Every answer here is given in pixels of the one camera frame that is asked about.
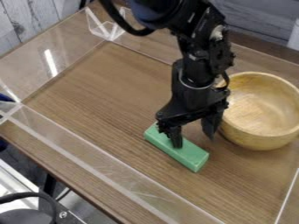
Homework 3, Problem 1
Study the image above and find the clear acrylic front wall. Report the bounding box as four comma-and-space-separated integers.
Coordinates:
0, 86, 224, 224

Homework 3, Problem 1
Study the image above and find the blue object at left edge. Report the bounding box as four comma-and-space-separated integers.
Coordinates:
0, 93, 14, 102

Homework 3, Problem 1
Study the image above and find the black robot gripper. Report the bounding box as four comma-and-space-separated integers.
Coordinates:
155, 76, 229, 149

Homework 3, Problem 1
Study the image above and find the green rectangular block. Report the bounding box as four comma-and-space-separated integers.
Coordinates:
144, 123, 209, 173

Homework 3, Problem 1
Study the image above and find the clear acrylic corner bracket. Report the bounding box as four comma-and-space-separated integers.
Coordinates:
85, 7, 125, 41

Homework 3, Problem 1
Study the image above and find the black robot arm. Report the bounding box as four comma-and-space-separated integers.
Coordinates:
98, 0, 235, 149

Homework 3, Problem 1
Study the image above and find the black cable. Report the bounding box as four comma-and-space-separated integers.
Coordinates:
0, 192, 57, 224

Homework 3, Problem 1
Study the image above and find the light wooden bowl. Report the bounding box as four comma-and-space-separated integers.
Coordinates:
220, 72, 299, 151

